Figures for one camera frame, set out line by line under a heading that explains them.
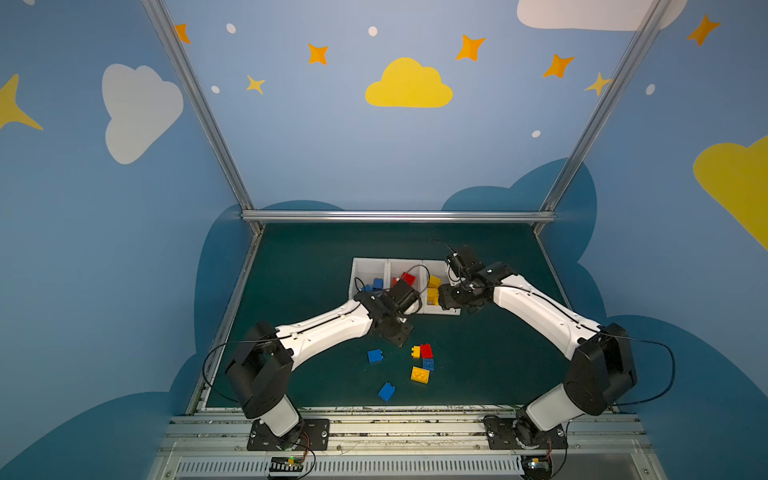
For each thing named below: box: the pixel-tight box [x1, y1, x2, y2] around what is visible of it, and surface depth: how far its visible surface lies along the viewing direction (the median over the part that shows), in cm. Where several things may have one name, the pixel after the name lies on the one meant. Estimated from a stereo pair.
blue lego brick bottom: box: [378, 382, 396, 402], surface depth 82 cm
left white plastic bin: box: [349, 258, 391, 300], surface depth 103 cm
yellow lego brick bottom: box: [410, 366, 431, 384], surface depth 86 cm
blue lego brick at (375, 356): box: [367, 349, 384, 364], surface depth 88 cm
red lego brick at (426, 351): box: [420, 343, 434, 359], surface depth 90 cm
